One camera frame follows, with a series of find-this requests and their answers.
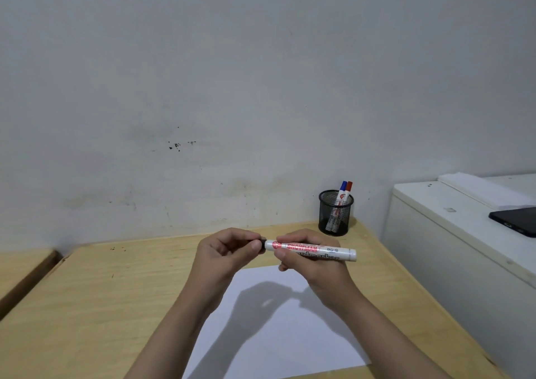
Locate white marker with red label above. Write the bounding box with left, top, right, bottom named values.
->
left=264, top=239, right=358, bottom=263

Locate person's right forearm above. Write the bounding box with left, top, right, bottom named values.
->
left=323, top=291, right=455, bottom=379

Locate person's left forearm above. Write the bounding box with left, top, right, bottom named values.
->
left=124, top=289, right=229, bottom=379

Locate white folded paper stack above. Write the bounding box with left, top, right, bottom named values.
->
left=438, top=172, right=536, bottom=209

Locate black smartphone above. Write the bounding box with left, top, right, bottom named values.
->
left=488, top=207, right=536, bottom=238

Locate black mesh pen holder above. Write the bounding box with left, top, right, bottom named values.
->
left=318, top=189, right=355, bottom=237

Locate person's right hand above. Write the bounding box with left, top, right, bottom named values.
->
left=274, top=229, right=362, bottom=313

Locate person's left hand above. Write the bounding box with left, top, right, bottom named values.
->
left=188, top=227, right=266, bottom=305

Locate white cabinet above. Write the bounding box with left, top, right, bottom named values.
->
left=382, top=173, right=536, bottom=379

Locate red capped white marker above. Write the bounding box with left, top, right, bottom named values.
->
left=335, top=181, right=354, bottom=231

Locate white paper sheet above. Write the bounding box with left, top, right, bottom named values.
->
left=181, top=264, right=372, bottom=379

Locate blue capped white marker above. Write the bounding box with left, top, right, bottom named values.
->
left=330, top=180, right=349, bottom=231

